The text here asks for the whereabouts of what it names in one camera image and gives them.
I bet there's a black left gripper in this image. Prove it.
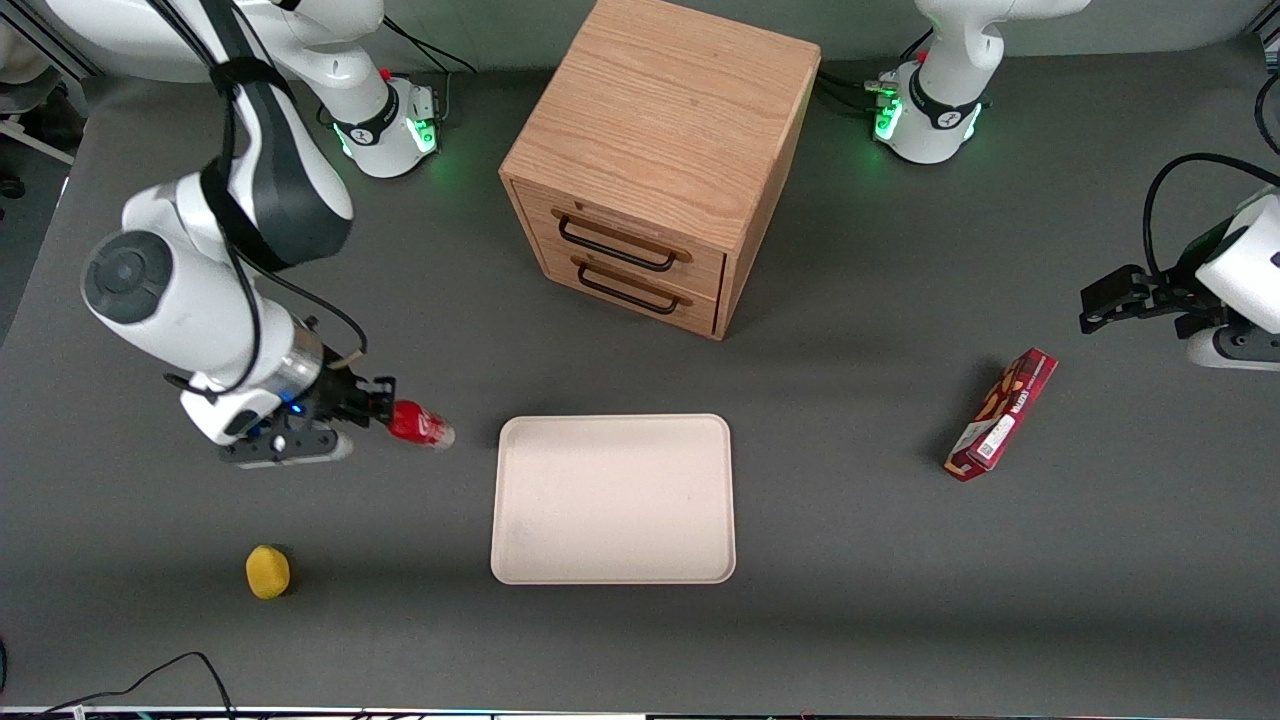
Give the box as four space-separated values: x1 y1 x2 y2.
1079 264 1217 341

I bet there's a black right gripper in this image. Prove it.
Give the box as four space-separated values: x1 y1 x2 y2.
299 369 399 434

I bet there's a red coke bottle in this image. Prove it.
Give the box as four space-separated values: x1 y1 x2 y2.
388 399 457 450

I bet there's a beige plastic tray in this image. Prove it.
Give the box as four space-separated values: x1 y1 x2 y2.
490 413 738 586

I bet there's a red snack box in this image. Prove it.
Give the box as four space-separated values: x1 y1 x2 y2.
944 347 1060 483

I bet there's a yellow lemon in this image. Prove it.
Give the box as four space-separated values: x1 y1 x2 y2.
245 544 292 601

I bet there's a wooden drawer front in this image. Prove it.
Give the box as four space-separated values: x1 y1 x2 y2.
512 183 727 298
538 240 721 337

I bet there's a wooden drawer cabinet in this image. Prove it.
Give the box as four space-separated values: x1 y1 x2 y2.
499 0 823 342

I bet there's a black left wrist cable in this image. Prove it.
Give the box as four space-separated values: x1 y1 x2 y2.
1142 152 1280 283

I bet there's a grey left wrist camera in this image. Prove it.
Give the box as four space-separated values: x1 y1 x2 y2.
1187 325 1280 373

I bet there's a black cable at side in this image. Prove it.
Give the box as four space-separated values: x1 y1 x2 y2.
1254 68 1280 157

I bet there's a black drawer handle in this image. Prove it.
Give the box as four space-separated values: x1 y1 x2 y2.
557 214 678 274
576 261 683 317

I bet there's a black cable on table edge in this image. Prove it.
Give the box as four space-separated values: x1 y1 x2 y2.
28 651 238 720

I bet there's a black left arm base cable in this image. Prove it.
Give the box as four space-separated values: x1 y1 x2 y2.
814 30 936 119

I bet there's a black arm base cable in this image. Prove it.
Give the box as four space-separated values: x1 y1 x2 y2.
814 30 936 119
382 14 479 129

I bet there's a black right arm base cable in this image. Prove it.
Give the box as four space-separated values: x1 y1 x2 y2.
382 14 479 129

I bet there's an aluminium frame rail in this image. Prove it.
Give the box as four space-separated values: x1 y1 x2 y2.
18 20 103 83

